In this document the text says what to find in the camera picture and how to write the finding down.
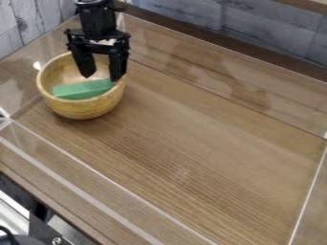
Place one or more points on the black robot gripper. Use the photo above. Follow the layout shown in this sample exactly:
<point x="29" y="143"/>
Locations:
<point x="99" y="37"/>

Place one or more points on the round wooden bowl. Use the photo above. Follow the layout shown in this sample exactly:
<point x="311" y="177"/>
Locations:
<point x="60" y="71"/>

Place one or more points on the clear acrylic corner bracket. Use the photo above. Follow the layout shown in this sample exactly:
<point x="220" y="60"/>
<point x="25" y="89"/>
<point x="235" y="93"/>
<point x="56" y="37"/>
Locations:
<point x="120" y="22"/>

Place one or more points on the green rectangular block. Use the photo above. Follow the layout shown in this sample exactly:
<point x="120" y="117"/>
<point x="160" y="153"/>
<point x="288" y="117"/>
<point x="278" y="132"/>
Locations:
<point x="83" y="90"/>

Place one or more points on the clear acrylic tray wall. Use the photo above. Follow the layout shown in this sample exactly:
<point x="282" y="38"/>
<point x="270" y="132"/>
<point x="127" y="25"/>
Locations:
<point x="210" y="157"/>

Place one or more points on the black metal bracket with bolt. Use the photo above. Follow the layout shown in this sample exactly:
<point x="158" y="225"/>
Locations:
<point x="40" y="230"/>

